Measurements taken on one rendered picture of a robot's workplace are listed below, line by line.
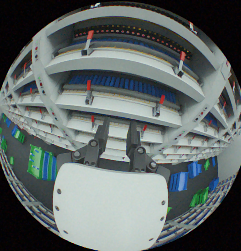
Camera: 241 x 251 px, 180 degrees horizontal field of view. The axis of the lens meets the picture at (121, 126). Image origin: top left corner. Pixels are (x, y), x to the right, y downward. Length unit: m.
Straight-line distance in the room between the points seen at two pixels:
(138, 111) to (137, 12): 0.36
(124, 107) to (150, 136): 0.27
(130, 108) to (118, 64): 0.18
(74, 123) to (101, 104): 0.26
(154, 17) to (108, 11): 0.11
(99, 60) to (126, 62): 0.07
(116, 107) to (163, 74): 0.20
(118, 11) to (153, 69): 0.21
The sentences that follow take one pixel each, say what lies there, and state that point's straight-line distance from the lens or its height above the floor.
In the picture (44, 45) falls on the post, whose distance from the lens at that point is 0.38.
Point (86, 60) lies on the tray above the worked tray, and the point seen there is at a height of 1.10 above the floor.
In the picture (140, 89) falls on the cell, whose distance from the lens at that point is 0.38.
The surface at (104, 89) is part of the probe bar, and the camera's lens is 0.35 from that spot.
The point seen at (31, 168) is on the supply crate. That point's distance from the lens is 1.05.
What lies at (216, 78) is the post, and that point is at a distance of 0.39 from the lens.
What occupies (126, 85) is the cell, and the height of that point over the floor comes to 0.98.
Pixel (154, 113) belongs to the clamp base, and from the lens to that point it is 0.35.
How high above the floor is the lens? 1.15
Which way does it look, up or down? 55 degrees down
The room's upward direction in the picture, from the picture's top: 15 degrees clockwise
